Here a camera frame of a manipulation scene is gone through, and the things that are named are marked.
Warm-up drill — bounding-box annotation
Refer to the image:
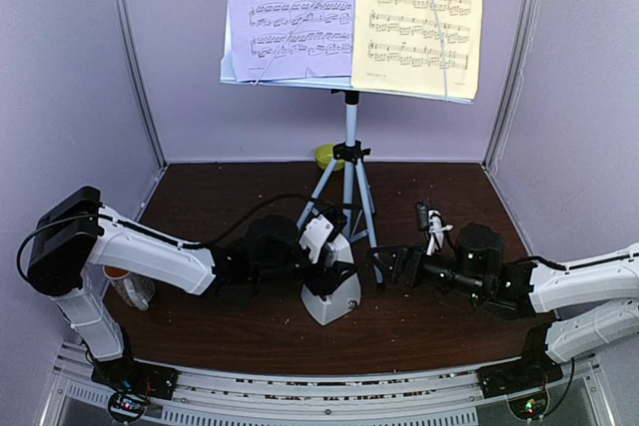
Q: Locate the white metronome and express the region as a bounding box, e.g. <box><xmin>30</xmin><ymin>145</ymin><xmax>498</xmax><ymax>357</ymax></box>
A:
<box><xmin>301</xmin><ymin>264</ymin><xmax>361</xmax><ymax>326</ymax></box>

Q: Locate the white perforated music stand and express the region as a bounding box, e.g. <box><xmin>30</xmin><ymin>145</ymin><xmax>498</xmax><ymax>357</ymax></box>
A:
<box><xmin>219</xmin><ymin>0</ymin><xmax>475</xmax><ymax>292</ymax></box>

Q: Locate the yellow sheet music page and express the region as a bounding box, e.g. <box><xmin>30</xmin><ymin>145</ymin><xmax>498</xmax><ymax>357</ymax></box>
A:
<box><xmin>350</xmin><ymin>0</ymin><xmax>483</xmax><ymax>103</ymax></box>

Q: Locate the purple sheet music page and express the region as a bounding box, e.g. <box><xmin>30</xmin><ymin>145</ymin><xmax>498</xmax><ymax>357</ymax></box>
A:
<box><xmin>229</xmin><ymin>0</ymin><xmax>355</xmax><ymax>83</ymax></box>

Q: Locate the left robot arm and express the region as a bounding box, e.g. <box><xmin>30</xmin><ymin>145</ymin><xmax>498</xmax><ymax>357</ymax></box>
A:
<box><xmin>16</xmin><ymin>186</ymin><xmax>361</xmax><ymax>410</ymax></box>

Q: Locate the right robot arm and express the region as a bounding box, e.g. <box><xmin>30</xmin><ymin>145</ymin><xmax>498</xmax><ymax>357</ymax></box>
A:
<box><xmin>368</xmin><ymin>223</ymin><xmax>638</xmax><ymax>398</ymax></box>

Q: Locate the green plastic bowl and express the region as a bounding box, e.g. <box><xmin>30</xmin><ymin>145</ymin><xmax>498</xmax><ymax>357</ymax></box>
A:
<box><xmin>315</xmin><ymin>144</ymin><xmax>334</xmax><ymax>171</ymax></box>

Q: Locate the patterned ceramic mug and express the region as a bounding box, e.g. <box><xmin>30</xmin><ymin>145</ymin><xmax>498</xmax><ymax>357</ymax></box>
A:
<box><xmin>103</xmin><ymin>266</ymin><xmax>156</xmax><ymax>311</ymax></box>

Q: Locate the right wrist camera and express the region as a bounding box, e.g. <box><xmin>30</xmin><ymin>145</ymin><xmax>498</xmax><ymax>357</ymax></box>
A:
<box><xmin>414</xmin><ymin>201</ymin><xmax>453</xmax><ymax>255</ymax></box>

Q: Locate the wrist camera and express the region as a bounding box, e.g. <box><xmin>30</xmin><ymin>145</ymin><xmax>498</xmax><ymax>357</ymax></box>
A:
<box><xmin>414</xmin><ymin>201</ymin><xmax>453</xmax><ymax>255</ymax></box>
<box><xmin>299</xmin><ymin>207</ymin><xmax>353</xmax><ymax>266</ymax></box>

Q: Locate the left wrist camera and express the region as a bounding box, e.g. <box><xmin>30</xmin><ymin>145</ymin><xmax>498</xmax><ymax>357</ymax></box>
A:
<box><xmin>299</xmin><ymin>207</ymin><xmax>353</xmax><ymax>266</ymax></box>

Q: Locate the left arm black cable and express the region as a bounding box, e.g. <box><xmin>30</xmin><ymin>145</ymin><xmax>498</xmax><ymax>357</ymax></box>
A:
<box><xmin>17</xmin><ymin>192</ymin><xmax>320</xmax><ymax>292</ymax></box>

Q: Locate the metal front base rail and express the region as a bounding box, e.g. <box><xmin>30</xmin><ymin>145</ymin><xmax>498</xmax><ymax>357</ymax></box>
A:
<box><xmin>36</xmin><ymin>344</ymin><xmax>619</xmax><ymax>425</ymax></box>

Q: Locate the right aluminium corner post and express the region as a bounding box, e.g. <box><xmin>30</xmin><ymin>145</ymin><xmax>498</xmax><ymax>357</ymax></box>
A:
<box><xmin>483</xmin><ymin>0</ymin><xmax>540</xmax><ymax>176</ymax></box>

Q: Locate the aluminium corner post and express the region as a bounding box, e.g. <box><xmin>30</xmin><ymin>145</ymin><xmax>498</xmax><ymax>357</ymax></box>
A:
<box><xmin>114</xmin><ymin>0</ymin><xmax>168</xmax><ymax>170</ymax></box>
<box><xmin>483</xmin><ymin>0</ymin><xmax>540</xmax><ymax>176</ymax></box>

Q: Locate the left aluminium corner post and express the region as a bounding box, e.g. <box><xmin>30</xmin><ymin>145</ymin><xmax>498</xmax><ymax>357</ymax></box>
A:
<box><xmin>114</xmin><ymin>0</ymin><xmax>168</xmax><ymax>170</ymax></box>

